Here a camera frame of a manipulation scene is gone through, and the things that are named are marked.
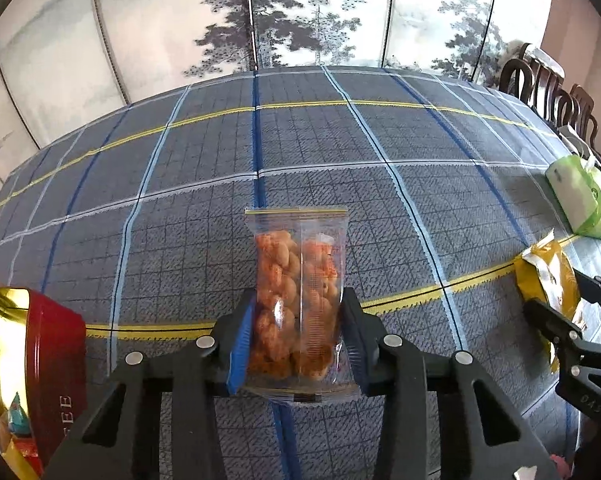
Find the red snack packet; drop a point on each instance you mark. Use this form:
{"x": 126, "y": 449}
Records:
{"x": 25, "y": 446}

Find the clear bag of orange peanuts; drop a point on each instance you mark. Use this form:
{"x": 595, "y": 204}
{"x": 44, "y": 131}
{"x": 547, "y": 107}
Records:
{"x": 295, "y": 280}

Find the yellow snack packet white stripe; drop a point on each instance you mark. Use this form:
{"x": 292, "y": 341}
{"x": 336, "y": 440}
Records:
{"x": 545, "y": 275}

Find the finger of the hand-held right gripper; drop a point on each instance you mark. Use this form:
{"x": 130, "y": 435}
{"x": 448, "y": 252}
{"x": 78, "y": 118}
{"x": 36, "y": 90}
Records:
{"x": 600, "y": 285}
{"x": 550, "y": 320}

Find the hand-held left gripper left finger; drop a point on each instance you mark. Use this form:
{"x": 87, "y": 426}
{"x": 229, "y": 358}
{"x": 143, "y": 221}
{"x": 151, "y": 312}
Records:
{"x": 240, "y": 355}

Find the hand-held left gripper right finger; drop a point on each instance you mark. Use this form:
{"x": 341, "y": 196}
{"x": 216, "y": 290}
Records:
{"x": 355, "y": 355}

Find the blue candy packet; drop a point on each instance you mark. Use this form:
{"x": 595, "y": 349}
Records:
{"x": 18, "y": 415}

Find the dark wooden chair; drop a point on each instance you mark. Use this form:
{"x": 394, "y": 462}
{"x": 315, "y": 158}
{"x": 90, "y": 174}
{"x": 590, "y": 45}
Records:
{"x": 530, "y": 85}
{"x": 583, "y": 115}

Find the green tissue pack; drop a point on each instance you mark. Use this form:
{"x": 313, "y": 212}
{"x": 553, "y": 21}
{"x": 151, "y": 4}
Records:
{"x": 580, "y": 200}

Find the red and gold tin box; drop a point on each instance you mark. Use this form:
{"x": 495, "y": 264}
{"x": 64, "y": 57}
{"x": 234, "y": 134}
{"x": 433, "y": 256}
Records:
{"x": 55, "y": 360}

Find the painted folding screen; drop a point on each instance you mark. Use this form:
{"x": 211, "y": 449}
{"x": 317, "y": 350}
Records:
{"x": 180, "y": 20}

